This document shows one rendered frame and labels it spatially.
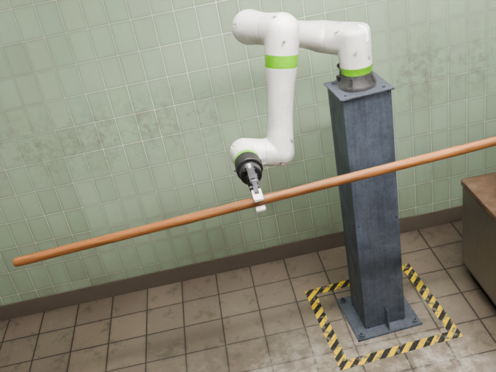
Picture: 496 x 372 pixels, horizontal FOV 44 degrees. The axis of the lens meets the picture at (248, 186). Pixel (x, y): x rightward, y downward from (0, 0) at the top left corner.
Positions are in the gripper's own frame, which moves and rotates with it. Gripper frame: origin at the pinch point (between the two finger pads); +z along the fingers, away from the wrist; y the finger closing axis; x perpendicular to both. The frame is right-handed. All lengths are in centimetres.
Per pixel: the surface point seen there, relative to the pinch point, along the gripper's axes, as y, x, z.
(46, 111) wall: -4, 86, -124
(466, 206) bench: 73, -97, -69
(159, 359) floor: 112, 64, -63
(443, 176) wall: 89, -107, -123
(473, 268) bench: 105, -95, -61
